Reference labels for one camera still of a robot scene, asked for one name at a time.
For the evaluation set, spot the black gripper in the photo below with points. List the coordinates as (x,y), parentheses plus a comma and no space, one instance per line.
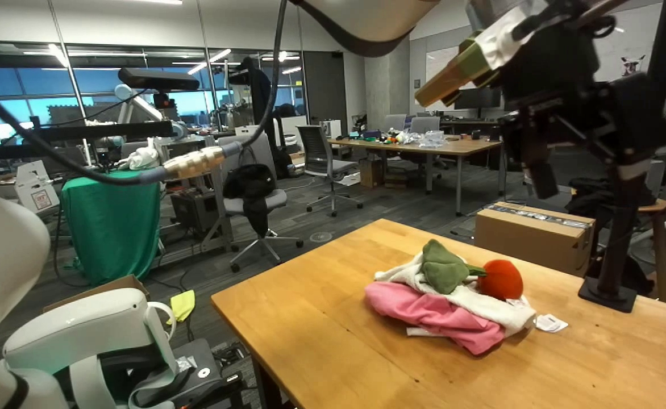
(558,100)

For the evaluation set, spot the green and orange plush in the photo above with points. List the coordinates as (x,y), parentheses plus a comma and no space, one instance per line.
(444,271)

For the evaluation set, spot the white towel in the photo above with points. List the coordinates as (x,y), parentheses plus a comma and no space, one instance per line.
(509,313)

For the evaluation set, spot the hot pink cloth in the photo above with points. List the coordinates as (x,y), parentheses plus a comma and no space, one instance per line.
(433,313)

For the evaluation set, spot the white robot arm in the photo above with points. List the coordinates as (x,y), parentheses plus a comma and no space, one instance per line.
(373,28)

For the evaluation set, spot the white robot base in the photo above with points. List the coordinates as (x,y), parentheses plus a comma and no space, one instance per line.
(102,351)

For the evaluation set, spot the cardboard box beside table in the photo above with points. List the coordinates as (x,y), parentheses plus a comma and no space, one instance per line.
(536,235)

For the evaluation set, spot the black office chair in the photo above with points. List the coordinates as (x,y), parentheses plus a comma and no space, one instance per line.
(252,191)

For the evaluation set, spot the yellow crumpled paper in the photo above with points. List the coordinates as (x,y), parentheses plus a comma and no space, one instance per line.
(183,305)

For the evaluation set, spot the green cloth covered bin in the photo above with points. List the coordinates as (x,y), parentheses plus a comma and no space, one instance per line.
(114,228)

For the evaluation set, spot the black camera tripod stand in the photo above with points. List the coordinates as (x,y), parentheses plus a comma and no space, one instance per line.
(634,167)

